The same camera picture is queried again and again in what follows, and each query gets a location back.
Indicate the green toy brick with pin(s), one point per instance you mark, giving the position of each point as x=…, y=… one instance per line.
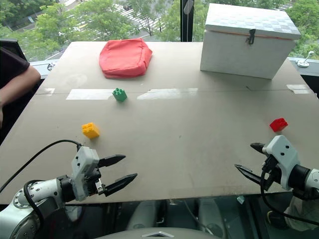
x=119, y=94

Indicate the red fabric pouch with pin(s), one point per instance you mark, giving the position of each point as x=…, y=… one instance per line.
x=124, y=58

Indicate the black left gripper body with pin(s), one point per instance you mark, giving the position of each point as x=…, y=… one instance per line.
x=94, y=183

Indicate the red toy brick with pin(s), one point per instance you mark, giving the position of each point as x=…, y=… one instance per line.
x=278, y=124

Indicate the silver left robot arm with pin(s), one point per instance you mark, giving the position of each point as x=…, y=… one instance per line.
x=30, y=199

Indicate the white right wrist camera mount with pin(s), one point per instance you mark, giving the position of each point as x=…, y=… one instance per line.
x=284, y=159

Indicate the black window frame post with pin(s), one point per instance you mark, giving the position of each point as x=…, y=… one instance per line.
x=186, y=20

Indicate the person in dark shirt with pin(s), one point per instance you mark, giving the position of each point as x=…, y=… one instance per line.
x=12, y=82

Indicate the yellow toy brick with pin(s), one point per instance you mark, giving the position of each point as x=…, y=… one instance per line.
x=90, y=130

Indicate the white suction cup holder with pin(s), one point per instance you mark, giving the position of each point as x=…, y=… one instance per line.
x=304, y=61

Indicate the white lidded box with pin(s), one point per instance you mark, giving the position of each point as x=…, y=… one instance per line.
x=246, y=42

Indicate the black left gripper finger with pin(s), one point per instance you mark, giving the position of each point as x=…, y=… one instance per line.
x=120, y=183
x=112, y=160

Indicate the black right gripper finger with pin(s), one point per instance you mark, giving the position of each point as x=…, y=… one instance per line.
x=258, y=147
x=249, y=173

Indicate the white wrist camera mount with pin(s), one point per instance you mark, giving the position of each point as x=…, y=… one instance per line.
x=83, y=171
x=284, y=159

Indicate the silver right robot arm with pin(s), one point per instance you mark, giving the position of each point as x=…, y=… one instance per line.
x=305, y=181

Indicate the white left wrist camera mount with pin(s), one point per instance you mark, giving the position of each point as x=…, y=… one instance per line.
x=83, y=171

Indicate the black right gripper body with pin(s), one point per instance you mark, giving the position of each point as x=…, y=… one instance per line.
x=270, y=171

